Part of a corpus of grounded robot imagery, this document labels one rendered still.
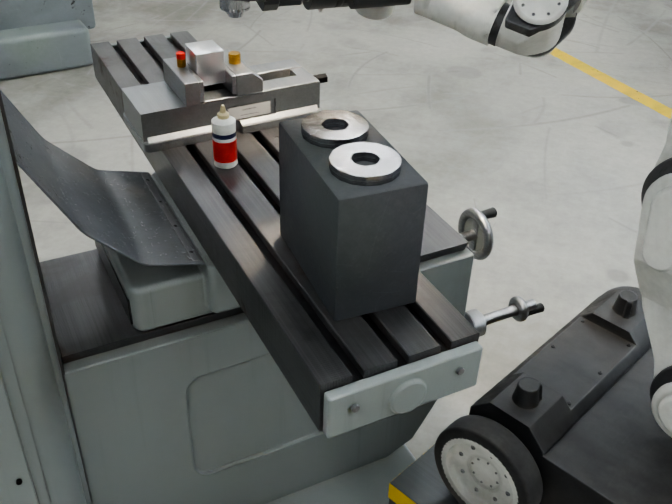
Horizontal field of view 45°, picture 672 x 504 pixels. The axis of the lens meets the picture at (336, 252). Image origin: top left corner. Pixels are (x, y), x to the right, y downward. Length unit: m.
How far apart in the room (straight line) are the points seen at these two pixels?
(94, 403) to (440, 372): 0.63
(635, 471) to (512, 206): 1.84
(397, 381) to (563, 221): 2.17
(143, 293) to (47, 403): 0.22
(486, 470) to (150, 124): 0.84
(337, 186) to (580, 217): 2.26
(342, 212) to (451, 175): 2.37
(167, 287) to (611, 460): 0.79
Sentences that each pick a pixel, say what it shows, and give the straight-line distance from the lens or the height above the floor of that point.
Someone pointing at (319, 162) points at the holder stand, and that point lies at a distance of 1.01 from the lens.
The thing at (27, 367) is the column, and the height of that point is 0.78.
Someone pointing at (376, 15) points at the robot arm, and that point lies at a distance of 1.35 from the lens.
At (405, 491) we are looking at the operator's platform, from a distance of 1.55.
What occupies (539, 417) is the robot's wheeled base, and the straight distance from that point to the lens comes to 1.42.
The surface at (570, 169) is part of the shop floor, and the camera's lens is 3.48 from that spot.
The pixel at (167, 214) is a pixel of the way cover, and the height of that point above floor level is 0.86.
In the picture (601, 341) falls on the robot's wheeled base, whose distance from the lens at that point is 1.64.
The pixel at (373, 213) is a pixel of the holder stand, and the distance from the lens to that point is 0.97.
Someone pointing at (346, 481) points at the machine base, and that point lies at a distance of 1.81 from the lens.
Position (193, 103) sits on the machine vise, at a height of 1.00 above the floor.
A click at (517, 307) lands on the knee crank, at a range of 1.78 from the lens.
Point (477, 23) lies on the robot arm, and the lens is 1.27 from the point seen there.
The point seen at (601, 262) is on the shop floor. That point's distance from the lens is 2.93.
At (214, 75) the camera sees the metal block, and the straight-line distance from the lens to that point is 1.48.
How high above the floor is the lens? 1.61
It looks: 35 degrees down
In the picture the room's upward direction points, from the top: 2 degrees clockwise
